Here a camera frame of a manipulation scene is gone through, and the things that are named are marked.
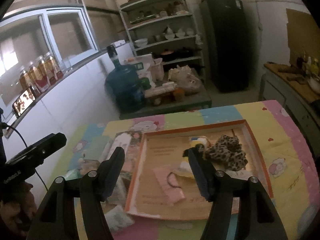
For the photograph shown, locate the yellow white snack pouch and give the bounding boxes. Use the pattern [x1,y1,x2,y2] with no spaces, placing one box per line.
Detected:
[189,136,211,153]

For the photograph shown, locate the pink packet with hairband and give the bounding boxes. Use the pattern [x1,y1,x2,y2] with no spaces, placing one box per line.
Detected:
[152,165,185,206]

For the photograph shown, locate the orange rimmed cardboard tray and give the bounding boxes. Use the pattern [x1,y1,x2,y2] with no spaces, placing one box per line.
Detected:
[124,119,274,220]

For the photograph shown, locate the grey metal shelf rack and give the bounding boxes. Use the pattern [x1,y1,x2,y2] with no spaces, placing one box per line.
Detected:
[118,0,206,80]

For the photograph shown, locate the blue water jug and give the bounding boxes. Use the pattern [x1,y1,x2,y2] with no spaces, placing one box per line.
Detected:
[105,45,145,113]

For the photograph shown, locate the colourful cartoon bed sheet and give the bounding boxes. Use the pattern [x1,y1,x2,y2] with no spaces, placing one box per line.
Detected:
[51,100,319,239]

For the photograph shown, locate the beige teddy bear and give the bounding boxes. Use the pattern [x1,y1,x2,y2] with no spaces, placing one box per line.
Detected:
[78,158,100,176]

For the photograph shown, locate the black cable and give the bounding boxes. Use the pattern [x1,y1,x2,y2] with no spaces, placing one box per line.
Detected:
[0,122,49,193]

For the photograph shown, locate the low green table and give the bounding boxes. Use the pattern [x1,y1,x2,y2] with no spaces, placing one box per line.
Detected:
[119,84,212,120]

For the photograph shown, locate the black refrigerator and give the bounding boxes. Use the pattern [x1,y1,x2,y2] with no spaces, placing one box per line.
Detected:
[200,0,253,93]

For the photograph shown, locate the brown cardboard wall sheet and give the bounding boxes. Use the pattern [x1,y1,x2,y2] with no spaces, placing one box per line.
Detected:
[286,9,319,66]

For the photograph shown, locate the person's left hand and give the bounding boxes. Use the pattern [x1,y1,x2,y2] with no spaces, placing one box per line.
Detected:
[1,181,37,239]

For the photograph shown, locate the plastic bag of food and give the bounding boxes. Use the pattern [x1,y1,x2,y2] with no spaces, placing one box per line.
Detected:
[168,65,202,95]

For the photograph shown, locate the leopard print cloth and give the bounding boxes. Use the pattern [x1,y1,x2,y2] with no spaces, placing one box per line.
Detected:
[203,134,248,172]

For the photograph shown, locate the smartphone on window sill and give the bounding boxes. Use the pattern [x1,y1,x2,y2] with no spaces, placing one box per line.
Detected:
[12,86,36,118]

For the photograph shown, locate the floral tissue box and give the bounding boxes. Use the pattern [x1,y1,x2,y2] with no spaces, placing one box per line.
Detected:
[100,130,142,207]

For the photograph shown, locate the grey kitchen counter cabinet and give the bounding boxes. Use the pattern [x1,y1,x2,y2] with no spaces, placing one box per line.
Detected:
[259,62,319,155]

